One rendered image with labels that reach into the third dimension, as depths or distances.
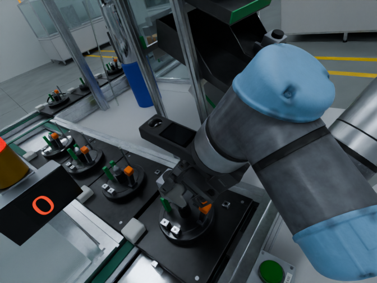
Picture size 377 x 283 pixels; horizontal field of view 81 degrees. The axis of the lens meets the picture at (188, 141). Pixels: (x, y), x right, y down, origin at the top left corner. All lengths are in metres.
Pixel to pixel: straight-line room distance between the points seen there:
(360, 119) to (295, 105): 0.15
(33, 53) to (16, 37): 0.68
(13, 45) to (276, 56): 10.81
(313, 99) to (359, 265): 0.12
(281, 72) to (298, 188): 0.09
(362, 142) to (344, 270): 0.16
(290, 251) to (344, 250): 0.44
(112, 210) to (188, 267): 0.28
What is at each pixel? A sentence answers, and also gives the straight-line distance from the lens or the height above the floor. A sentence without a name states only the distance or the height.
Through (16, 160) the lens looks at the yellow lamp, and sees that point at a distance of 0.42.
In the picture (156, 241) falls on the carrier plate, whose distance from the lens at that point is 0.58.
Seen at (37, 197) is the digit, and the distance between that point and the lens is 0.44.
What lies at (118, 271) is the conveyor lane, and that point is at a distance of 0.63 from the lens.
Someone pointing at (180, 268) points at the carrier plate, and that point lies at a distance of 0.53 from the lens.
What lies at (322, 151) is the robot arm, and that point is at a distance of 0.20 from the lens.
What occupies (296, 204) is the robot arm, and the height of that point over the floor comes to 1.28.
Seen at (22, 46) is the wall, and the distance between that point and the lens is 10.96.
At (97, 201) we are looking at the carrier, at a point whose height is 0.97.
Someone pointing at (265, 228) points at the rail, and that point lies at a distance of 0.55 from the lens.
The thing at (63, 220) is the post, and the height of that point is 1.12.
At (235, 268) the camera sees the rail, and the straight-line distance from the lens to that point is 0.52.
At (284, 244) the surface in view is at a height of 0.86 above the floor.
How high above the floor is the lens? 1.44
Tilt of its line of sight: 36 degrees down
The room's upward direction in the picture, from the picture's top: 18 degrees counter-clockwise
